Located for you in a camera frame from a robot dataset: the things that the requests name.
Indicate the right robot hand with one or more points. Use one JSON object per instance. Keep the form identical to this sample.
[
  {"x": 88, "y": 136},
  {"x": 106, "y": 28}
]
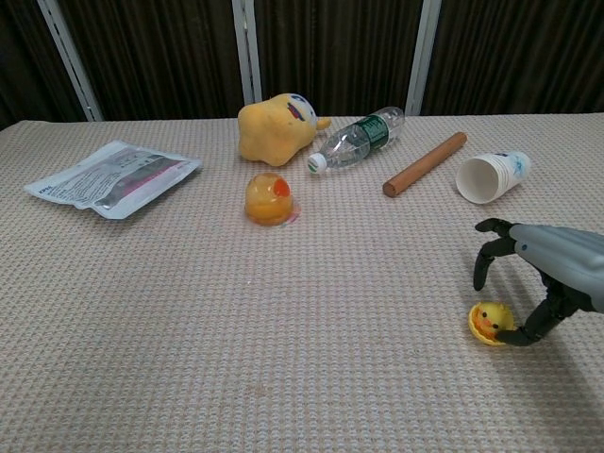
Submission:
[{"x": 566, "y": 259}]

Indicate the small yellow rubber duck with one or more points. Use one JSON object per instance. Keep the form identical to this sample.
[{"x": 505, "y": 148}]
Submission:
[{"x": 493, "y": 317}]

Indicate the yellow plastic lid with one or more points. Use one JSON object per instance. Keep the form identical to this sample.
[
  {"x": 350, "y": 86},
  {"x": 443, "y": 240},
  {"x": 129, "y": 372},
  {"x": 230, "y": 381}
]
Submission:
[{"x": 473, "y": 328}]

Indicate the yellow plush toy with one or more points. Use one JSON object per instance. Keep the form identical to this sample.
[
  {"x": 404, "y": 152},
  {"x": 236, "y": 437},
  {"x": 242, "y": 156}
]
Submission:
[{"x": 269, "y": 132}]

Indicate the white paper cup stack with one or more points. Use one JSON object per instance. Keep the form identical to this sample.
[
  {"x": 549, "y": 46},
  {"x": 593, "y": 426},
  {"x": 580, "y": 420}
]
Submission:
[{"x": 476, "y": 179}]

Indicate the wooden rolling pin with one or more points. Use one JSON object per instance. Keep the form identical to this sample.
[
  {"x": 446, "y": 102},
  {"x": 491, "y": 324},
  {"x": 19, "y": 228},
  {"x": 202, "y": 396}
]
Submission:
[{"x": 424, "y": 164}]

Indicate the clear plastic water bottle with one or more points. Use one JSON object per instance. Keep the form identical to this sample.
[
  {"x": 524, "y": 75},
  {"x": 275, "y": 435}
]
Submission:
[{"x": 349, "y": 144}]

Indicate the yellow fruit jelly cup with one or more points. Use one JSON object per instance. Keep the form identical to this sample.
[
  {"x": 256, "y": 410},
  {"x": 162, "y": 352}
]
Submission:
[{"x": 266, "y": 200}]

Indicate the dark pleated curtain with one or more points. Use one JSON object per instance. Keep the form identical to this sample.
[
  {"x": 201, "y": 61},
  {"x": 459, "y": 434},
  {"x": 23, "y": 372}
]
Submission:
[{"x": 340, "y": 52}]

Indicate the beige woven tablecloth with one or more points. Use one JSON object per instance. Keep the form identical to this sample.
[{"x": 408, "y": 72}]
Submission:
[{"x": 189, "y": 330}]

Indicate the white printed plastic pouch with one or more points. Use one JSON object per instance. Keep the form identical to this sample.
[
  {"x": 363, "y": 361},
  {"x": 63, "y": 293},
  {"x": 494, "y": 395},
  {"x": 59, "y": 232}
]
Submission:
[{"x": 108, "y": 179}]

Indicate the white frame post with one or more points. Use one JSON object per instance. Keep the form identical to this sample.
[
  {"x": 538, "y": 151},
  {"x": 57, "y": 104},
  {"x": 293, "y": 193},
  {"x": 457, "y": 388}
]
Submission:
[
  {"x": 423, "y": 56},
  {"x": 247, "y": 52},
  {"x": 71, "y": 61}
]

